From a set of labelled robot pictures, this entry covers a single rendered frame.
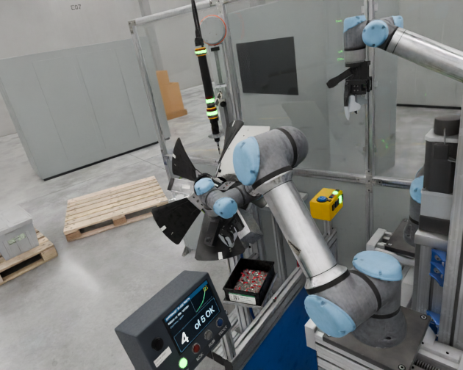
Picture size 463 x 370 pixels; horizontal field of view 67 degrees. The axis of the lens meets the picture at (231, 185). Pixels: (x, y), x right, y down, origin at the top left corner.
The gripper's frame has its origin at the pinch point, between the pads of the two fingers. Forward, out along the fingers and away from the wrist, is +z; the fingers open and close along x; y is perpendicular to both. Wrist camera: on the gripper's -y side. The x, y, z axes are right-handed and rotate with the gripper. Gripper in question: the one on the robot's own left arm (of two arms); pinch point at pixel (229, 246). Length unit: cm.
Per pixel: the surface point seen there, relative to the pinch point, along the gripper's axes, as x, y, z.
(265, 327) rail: -26.3, -21.5, 12.4
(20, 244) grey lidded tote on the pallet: 285, -24, 75
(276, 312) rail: -26.3, -13.6, 14.7
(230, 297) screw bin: -5.0, -15.7, 13.8
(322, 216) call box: -25.7, 37.0, 12.0
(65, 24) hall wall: 1105, 623, -1
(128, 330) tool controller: -23, -55, -42
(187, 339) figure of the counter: -30, -48, -30
